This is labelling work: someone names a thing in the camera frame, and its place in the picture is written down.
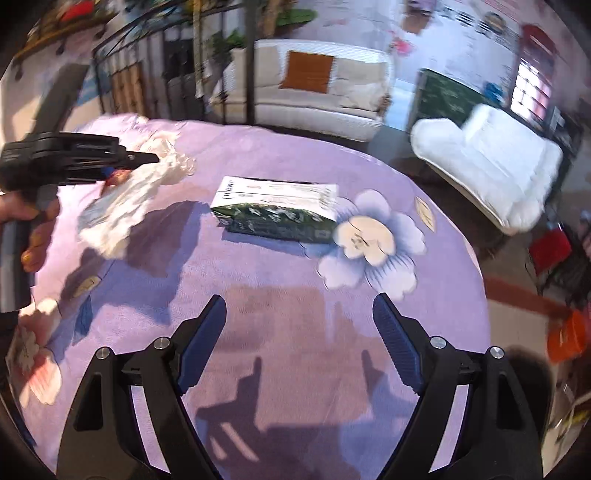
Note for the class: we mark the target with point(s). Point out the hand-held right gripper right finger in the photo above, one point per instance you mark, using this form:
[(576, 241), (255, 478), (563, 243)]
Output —
[(397, 341)]

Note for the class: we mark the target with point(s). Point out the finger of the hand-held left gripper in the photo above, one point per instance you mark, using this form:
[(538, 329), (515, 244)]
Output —
[(138, 160)]

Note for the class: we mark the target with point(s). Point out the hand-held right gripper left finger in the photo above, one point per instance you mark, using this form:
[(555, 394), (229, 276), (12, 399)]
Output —
[(203, 341)]

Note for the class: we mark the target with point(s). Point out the white plastic bag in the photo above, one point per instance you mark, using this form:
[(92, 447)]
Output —
[(120, 217)]

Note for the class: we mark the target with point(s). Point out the person's left hand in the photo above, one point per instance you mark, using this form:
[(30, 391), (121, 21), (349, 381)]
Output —
[(39, 240)]

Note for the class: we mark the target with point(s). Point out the purple floral blanket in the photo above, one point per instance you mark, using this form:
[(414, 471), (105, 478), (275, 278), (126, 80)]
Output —
[(277, 286)]

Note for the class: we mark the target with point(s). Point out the green white tissue pack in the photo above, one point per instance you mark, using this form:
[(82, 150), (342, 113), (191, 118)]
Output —
[(277, 217)]

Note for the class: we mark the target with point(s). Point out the beige cushion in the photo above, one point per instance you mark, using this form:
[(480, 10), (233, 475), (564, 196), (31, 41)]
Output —
[(360, 83), (265, 64)]

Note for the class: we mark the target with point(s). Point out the orange bucket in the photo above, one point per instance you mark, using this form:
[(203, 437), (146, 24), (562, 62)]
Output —
[(568, 337)]

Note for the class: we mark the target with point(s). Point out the red stool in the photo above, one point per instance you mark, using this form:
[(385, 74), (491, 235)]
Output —
[(549, 251)]

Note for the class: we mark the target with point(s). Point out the white wicker sofa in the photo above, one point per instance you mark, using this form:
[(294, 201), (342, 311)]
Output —
[(323, 115)]

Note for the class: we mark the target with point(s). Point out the orange cushion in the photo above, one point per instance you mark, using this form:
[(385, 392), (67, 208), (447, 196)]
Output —
[(307, 71)]

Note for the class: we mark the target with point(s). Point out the white quilted cushion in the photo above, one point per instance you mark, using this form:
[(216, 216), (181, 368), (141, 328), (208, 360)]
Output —
[(498, 161)]

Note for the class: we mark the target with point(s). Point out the blue bag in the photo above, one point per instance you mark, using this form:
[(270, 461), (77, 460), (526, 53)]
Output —
[(495, 93)]

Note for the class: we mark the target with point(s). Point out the red phone booth cabinet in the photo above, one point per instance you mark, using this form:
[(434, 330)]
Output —
[(535, 39)]

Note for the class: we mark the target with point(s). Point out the black metal bed frame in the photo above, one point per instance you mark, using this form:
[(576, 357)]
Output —
[(252, 69)]

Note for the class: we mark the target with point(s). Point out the large wall banner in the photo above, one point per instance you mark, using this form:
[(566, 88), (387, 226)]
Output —
[(452, 37)]

